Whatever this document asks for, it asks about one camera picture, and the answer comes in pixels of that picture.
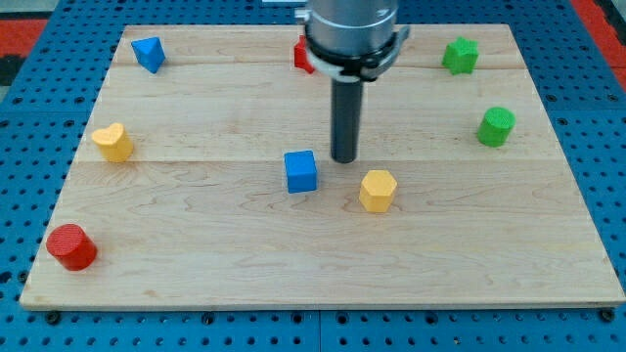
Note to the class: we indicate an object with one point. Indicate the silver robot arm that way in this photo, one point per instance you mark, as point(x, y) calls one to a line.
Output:
point(352, 40)

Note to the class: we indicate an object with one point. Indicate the yellow hexagon block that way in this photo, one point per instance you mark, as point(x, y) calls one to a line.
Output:
point(377, 191)

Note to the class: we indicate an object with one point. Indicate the blue cube block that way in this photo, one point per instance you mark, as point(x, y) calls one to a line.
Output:
point(301, 171)

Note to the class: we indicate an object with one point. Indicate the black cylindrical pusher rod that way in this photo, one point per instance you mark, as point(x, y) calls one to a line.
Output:
point(346, 104)

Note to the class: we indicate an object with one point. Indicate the light wooden board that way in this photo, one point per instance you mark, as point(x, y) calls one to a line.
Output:
point(199, 218)

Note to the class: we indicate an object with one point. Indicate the red star block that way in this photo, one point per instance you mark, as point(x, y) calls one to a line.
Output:
point(300, 59)

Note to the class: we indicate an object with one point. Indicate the green star block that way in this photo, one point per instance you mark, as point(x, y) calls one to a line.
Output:
point(461, 55)

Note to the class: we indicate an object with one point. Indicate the green cylinder block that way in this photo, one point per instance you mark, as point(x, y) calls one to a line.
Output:
point(495, 127)

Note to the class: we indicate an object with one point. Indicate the yellow heart block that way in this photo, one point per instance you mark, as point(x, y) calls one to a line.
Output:
point(113, 142)

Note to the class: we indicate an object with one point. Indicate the blue triangle block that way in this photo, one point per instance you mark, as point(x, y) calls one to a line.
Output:
point(149, 53)

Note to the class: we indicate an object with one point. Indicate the red cylinder block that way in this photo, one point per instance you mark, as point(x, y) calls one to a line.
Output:
point(71, 247)

